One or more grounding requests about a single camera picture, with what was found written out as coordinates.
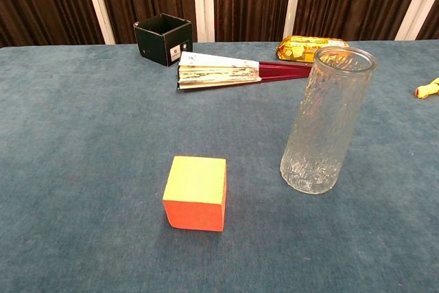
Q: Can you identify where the blue fabric table cover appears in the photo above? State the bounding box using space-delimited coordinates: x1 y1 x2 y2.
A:
0 40 439 293

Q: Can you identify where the yellow and orange cube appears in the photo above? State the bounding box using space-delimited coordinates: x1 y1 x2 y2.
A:
162 155 228 233

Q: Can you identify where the transparent textured glass vase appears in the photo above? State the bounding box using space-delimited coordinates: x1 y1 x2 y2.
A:
280 45 379 195

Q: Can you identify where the folding fan with red handle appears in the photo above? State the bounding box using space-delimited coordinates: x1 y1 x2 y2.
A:
176 51 313 91

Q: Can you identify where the gold foil snack package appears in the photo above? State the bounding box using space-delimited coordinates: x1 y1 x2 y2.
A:
276 35 350 64

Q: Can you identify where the yellow and orange toy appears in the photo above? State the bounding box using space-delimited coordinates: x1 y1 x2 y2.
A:
414 78 439 99

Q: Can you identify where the black open cardboard box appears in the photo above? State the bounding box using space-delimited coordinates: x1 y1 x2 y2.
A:
133 13 193 67

